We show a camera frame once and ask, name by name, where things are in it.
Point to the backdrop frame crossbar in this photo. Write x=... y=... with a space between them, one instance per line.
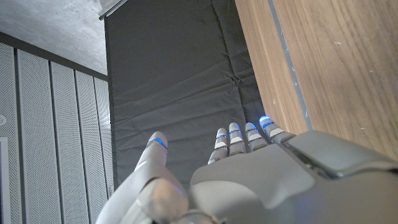
x=112 y=11

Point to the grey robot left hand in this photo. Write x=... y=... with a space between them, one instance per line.
x=264 y=186

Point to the black backdrop curtain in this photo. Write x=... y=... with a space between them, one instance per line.
x=174 y=68

